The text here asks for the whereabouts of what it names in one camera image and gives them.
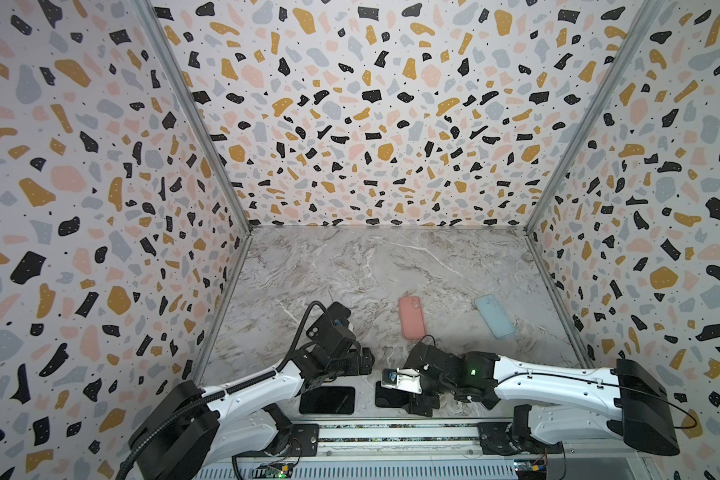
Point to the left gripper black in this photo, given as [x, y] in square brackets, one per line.
[355, 368]

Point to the black phone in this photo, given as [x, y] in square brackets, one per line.
[391, 398]
[330, 400]

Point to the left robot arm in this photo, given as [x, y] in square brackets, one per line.
[194, 424]

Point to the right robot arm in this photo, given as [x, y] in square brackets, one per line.
[551, 405]

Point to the black phone case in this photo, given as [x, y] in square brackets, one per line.
[333, 323]

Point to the light blue phone case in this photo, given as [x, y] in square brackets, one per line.
[494, 316]

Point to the right circuit board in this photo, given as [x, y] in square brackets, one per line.
[530, 469]

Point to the circuit board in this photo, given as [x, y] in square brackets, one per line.
[530, 469]
[273, 471]

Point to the left circuit board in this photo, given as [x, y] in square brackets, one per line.
[273, 471]

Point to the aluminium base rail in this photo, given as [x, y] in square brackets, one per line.
[432, 449]

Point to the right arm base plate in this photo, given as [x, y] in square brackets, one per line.
[508, 439]

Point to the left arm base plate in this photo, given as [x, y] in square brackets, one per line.
[297, 440]

